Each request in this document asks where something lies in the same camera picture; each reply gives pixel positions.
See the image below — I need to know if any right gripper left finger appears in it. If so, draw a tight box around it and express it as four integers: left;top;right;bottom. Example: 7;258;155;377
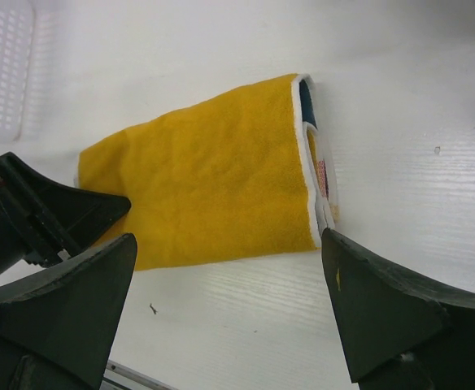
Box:
0;233;137;389

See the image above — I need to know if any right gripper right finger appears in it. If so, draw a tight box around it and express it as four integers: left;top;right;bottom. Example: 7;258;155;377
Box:
321;229;475;389

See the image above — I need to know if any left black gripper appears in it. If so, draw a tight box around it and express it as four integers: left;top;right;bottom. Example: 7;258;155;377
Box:
0;152;131;275

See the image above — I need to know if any yellow and blue towel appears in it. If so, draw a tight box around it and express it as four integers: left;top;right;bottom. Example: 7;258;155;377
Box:
77;74;338;271

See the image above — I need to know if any left white plastic basket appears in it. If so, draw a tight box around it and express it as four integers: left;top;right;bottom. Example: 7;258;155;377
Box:
0;1;35;143

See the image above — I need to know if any aluminium rail frame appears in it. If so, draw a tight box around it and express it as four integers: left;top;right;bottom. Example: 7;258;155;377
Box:
100;360;172;390

